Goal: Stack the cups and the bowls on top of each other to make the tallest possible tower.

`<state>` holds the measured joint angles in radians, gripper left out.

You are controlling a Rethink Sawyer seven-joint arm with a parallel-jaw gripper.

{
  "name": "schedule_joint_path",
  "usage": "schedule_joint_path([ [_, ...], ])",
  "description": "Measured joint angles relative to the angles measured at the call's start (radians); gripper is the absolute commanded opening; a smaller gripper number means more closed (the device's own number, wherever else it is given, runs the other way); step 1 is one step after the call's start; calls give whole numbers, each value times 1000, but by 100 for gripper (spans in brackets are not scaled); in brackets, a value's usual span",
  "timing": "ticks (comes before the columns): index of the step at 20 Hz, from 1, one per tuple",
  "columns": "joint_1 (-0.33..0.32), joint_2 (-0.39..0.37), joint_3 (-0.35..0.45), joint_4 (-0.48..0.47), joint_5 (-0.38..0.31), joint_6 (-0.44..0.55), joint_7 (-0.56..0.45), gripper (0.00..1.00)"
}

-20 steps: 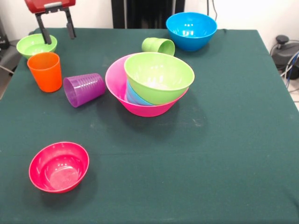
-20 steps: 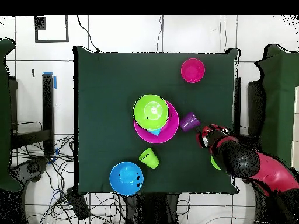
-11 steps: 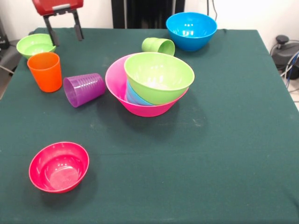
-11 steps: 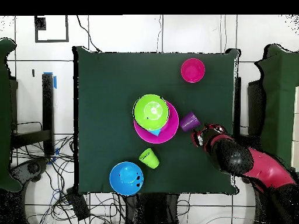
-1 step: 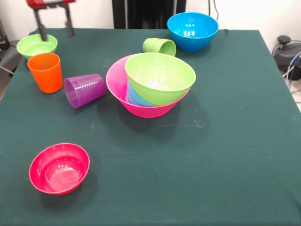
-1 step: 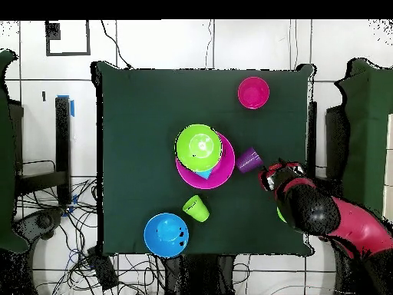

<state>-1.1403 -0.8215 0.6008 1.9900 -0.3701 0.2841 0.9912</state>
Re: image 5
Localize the dark green tablecloth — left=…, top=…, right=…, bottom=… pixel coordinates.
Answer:
left=0, top=27, right=301, bottom=226

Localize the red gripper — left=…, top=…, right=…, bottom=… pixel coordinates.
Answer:
left=25, top=0, right=77, bottom=42

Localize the small cyan bowl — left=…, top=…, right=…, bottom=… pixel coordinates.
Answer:
left=126, top=81, right=156, bottom=108

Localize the orange red cup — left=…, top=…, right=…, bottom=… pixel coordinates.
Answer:
left=27, top=52, right=63, bottom=94

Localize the black device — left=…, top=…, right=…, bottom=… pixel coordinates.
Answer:
left=0, top=17, right=10, bottom=50

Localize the large pink bowl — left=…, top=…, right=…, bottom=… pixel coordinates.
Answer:
left=105, top=54, right=190, bottom=119

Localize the large green bowl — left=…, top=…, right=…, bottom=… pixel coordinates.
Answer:
left=124, top=52, right=197, bottom=107

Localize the small magenta bowl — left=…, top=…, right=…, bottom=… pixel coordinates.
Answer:
left=28, top=142, right=91, bottom=195

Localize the tangle of cables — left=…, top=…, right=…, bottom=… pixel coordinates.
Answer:
left=282, top=50, right=301, bottom=104

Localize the green cup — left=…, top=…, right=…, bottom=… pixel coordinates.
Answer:
left=142, top=37, right=177, bottom=57

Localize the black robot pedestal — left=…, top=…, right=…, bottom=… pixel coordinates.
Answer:
left=112, top=0, right=188, bottom=29

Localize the large blue bowl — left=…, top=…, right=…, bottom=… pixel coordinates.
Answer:
left=166, top=12, right=220, bottom=52

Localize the purple cup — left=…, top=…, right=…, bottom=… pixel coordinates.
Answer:
left=63, top=73, right=107, bottom=109

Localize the small green bowl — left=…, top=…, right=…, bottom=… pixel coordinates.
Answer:
left=16, top=33, right=58, bottom=60

